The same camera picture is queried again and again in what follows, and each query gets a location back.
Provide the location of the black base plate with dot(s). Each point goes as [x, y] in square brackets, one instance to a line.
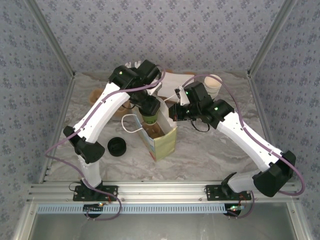
[212, 192]
[110, 193]

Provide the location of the aluminium frame post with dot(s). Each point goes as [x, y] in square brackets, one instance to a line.
[271, 37]
[51, 37]

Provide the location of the small black controller board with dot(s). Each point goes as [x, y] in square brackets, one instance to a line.
[233, 211]
[96, 210]

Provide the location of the aluminium table side rail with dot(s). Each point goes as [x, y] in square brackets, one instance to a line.
[63, 110]
[261, 112]

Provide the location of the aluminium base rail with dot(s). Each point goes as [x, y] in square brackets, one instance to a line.
[162, 192]

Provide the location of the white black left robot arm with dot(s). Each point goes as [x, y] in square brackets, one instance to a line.
[100, 117]

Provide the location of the grey metal panel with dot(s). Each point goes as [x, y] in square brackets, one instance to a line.
[162, 227]

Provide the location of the printed paper carrier bag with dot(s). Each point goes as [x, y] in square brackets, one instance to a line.
[165, 145]

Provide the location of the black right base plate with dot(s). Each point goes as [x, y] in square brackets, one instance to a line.
[212, 192]

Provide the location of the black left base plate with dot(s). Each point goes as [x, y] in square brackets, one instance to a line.
[110, 193]

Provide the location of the green paper coffee cup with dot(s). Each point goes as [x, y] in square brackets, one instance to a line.
[150, 120]

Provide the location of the stacked cream paper cups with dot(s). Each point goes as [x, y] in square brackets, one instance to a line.
[213, 83]

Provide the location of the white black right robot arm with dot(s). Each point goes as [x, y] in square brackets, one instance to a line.
[250, 142]

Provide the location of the white napkin stack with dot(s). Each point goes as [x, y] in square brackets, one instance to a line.
[172, 82]

